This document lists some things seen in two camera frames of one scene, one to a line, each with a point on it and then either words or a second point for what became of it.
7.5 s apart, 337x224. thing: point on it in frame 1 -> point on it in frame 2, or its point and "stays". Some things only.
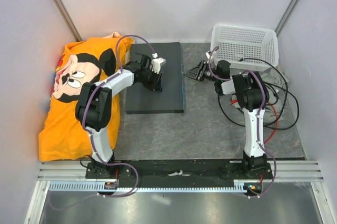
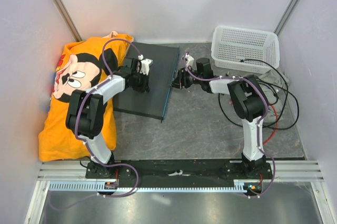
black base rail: (177, 172) stays
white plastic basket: (246, 48) stays
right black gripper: (193, 72) -> (181, 79)
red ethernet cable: (234, 100) stays
